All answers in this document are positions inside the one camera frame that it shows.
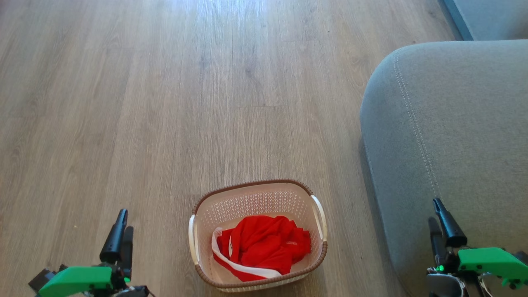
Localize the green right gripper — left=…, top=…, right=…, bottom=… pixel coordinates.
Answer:
left=428, top=198, right=528, bottom=290

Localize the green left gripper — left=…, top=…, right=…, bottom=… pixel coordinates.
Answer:
left=38, top=209, right=134, bottom=297

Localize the red garment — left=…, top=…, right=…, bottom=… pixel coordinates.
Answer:
left=229, top=214, right=312, bottom=275

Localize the grey fabric sofa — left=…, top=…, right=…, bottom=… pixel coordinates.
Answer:
left=360, top=39, right=528, bottom=297

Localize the cream laundry basket brown rim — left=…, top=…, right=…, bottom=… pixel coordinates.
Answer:
left=189, top=179, right=328, bottom=292

